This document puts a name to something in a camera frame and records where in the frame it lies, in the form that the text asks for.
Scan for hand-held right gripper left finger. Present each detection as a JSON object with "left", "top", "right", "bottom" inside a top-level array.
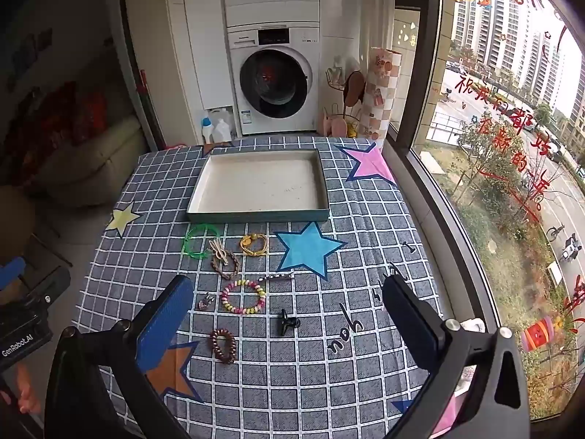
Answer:
[{"left": 44, "top": 274, "right": 197, "bottom": 439}]

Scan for brown braided bracelet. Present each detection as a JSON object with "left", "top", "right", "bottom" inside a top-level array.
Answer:
[{"left": 210, "top": 249, "right": 241, "bottom": 281}]

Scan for red cushion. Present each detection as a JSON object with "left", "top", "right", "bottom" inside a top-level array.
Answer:
[{"left": 9, "top": 82, "right": 108, "bottom": 147}]

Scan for white tall cabinet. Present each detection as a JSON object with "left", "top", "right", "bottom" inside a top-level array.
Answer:
[{"left": 180, "top": 0, "right": 236, "bottom": 110}]

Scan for brown round paddle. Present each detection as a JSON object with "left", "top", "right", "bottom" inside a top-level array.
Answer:
[{"left": 343, "top": 71, "right": 366, "bottom": 106}]

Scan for brown spiral hair tie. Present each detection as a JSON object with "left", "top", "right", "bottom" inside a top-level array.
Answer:
[{"left": 209, "top": 328, "right": 237, "bottom": 365}]

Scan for green translucent bangle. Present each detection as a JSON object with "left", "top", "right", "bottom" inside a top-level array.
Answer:
[{"left": 184, "top": 224, "right": 222, "bottom": 259}]

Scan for white washing machine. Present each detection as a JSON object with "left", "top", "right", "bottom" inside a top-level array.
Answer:
[{"left": 226, "top": 20, "right": 321, "bottom": 137}]

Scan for red lantern window sticker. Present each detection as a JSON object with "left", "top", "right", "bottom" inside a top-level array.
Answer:
[{"left": 521, "top": 315, "right": 555, "bottom": 353}]

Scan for person's left hand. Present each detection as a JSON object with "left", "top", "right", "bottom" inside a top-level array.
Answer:
[{"left": 0, "top": 368, "right": 43, "bottom": 414}]

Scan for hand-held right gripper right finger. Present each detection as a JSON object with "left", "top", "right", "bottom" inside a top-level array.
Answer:
[{"left": 381, "top": 272, "right": 533, "bottom": 439}]

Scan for beige rabbit hair clip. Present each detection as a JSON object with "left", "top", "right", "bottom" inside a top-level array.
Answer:
[{"left": 208, "top": 238, "right": 231, "bottom": 266}]

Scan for pink yellow spiral hair tie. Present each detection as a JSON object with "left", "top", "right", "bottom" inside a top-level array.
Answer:
[{"left": 220, "top": 279, "right": 267, "bottom": 316}]

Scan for gold wire rack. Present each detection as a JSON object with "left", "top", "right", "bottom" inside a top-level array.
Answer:
[{"left": 325, "top": 66, "right": 362, "bottom": 138}]

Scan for checked star-print tablecloth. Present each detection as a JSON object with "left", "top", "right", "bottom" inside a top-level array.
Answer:
[{"left": 75, "top": 136, "right": 458, "bottom": 439}]

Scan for cream sofa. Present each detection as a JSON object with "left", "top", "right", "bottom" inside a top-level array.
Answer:
[{"left": 41, "top": 114, "right": 147, "bottom": 206}]

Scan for red window lettering decal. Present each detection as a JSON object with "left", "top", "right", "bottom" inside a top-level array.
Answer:
[{"left": 441, "top": 71, "right": 549, "bottom": 220}]

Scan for teal shallow box tray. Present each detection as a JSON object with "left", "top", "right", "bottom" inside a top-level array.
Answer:
[{"left": 186, "top": 147, "right": 331, "bottom": 224}]

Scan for black claw clip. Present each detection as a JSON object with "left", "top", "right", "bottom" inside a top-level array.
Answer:
[{"left": 275, "top": 308, "right": 301, "bottom": 337}]

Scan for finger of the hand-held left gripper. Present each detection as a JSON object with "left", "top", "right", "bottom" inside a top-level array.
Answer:
[
  {"left": 16, "top": 266, "right": 71, "bottom": 316},
  {"left": 0, "top": 257, "right": 27, "bottom": 291}
]

